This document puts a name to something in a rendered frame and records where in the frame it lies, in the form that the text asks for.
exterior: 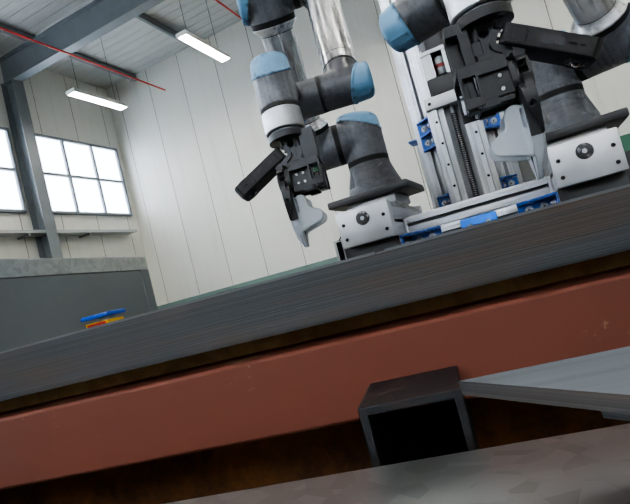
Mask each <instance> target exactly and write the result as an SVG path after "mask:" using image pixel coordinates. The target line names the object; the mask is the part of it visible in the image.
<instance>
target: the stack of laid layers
mask: <svg viewBox="0 0 630 504"><path fill-rule="evenodd" d="M627 250H630V185H628V186H625V187H621V188H617V189H613V190H610V191H606V192H602V193H598V194H594V195H591V196H587V197H583V198H579V199H576V200H572V201H568V202H564V203H561V204H557V205H553V206H549V207H546V208H542V209H538V210H534V211H531V212H527V213H523V214H519V215H516V216H512V217H508V218H504V219H501V220H497V221H493V222H489V223H486V224H482V225H478V226H474V227H471V228H467V229H463V230H459V231H456V232H452V233H448V234H444V235H440V236H437V237H433V238H429V239H425V240H422V241H418V242H414V243H410V244H407V245H403V246H399V247H395V248H392V249H388V250H384V251H380V252H377V253H373V254H369V255H365V256H362V257H358V258H354V259H350V260H347V261H343V262H339V263H335V264H332V265H328V266H324V267H320V268H317V269H313V270H309V271H305V272H302V273H298V274H294V275H290V276H287V277H283V278H279V279H275V280H271V281H268V282H264V283H260V284H256V285H253V286H249V287H245V288H241V289H238V290H234V291H230V292H226V293H223V294H219V295H215V296H211V297H208V298H204V299H200V300H196V301H193V302H189V303H185V304H181V305H178V306H174V307H170V308H166V309H163V310H159V311H155V312H151V313H148V314H144V315H140V316H136V317H133V318H129V319H125V320H121V321H118V322H114V323H110V324H106V325H102V326H99V327H95V328H91V329H87V330H84V331H80V332H76V333H72V334H69V335H65V336H61V337H57V338H54V339H50V340H46V341H42V342H39V343H35V344H31V345H27V346H24V347H20V348H16V349H12V350H9V351H5V352H1V353H0V401H4V400H8V399H12V398H16V397H20V396H25V395H29V394H33V393H37V392H41V391H45V390H50V389H54V388H58V387H62V386H66V385H70V384H74V383H79V382H83V381H87V380H91V379H95V378H99V377H104V376H108V375H112V374H116V373H120V372H124V371H128V370H133V369H137V368H141V367H145V366H149V365H153V364H158V363H162V362H166V361H170V360H174V359H178V358H183V357H187V356H191V355H195V354H199V353H203V352H207V351H212V350H216V349H220V348H224V347H228V346H232V345H237V344H241V343H245V342H249V341H253V340H257V339H262V338H266V337H270V336H274V335H278V334H282V333H286V332H291V331H295V330H299V329H303V328H307V327H311V326H316V325H320V324H324V323H328V322H332V321H336V320H340V319H345V318H349V317H353V316H357V315H361V314H365V313H370V312H374V311H378V310H382V309H386V308H390V307H395V306H399V305H403V304H407V303H411V302H415V301H419V300H424V299H428V298H432V297H436V296H440V295H444V294H449V293H453V292H457V291H461V290H465V289H469V288H473V287H478V286H482V285H486V284H490V283H494V282H498V281H503V280H507V279H511V278H515V277H519V276H523V275H528V274H532V273H536V272H540V271H544V270H548V269H552V268H557V267H561V266H565V265H569V264H573V263H577V262H582V261H586V260H590V259H594V258H598V257H602V256H606V255H611V254H615V253H619V252H623V251H627Z"/></svg>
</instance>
